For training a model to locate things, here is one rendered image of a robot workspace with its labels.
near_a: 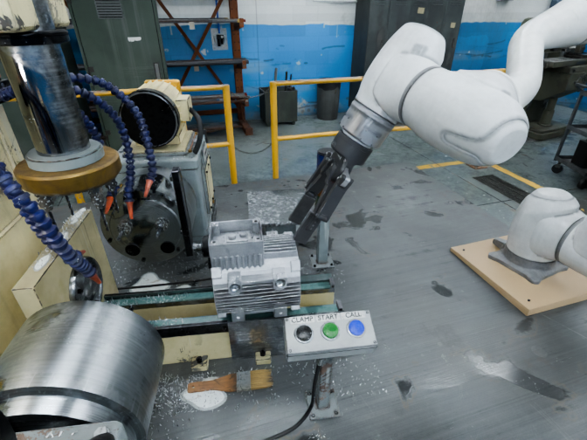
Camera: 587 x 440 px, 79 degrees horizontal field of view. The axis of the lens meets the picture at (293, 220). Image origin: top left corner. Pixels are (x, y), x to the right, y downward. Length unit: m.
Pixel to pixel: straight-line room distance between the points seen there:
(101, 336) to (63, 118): 0.38
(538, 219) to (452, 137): 0.80
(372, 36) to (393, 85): 5.42
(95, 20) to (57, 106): 3.19
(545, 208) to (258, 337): 0.93
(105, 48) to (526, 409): 3.81
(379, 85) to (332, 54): 5.66
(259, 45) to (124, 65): 2.55
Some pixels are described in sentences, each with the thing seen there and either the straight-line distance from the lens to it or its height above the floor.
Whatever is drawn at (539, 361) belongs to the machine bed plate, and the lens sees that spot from 1.18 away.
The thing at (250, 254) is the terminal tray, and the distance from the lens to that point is 0.81.
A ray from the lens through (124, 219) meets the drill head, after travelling 1.10.
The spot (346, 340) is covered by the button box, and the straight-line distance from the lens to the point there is 0.71.
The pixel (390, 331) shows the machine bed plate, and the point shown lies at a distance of 1.09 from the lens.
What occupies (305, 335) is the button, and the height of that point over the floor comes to 1.07.
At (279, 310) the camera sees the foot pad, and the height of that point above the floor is 0.98.
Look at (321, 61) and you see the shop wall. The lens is 6.25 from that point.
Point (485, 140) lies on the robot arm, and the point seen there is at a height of 1.44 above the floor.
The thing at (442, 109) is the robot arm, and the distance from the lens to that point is 0.57.
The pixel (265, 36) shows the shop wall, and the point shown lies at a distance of 5.95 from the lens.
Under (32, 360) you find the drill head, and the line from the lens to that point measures 0.65.
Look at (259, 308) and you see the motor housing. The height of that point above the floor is 0.98.
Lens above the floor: 1.59
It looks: 31 degrees down
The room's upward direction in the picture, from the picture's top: straight up
